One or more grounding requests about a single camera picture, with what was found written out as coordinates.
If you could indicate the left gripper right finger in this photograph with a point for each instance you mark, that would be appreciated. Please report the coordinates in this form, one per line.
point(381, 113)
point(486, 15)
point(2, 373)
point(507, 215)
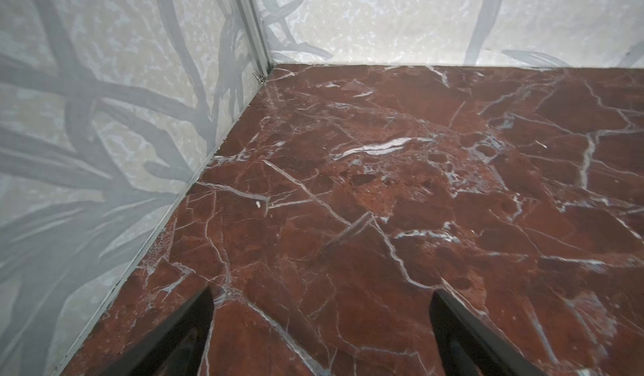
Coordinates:
point(468, 347)

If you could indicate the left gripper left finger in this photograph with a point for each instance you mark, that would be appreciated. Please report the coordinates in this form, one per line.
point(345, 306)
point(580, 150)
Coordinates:
point(174, 347)

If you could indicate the aluminium cage frame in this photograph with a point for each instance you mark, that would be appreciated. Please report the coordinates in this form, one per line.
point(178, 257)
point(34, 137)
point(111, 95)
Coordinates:
point(257, 40)

